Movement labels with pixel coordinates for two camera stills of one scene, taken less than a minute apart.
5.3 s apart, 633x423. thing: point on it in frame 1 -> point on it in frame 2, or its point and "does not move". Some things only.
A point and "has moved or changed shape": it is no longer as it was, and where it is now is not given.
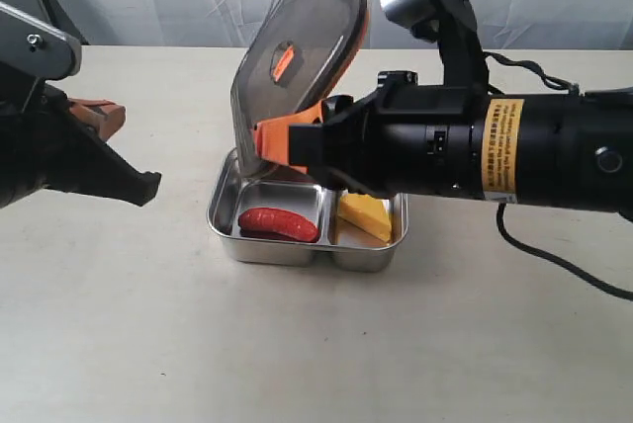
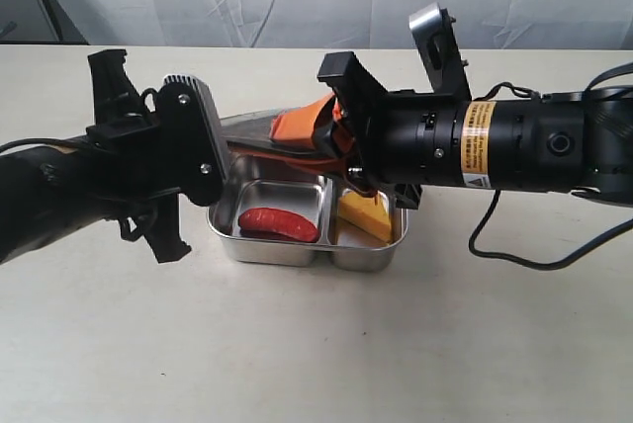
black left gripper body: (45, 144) -> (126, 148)
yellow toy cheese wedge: (368, 212) does not move
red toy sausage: (277, 223) does not move
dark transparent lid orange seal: (300, 53) has moved or changed shape
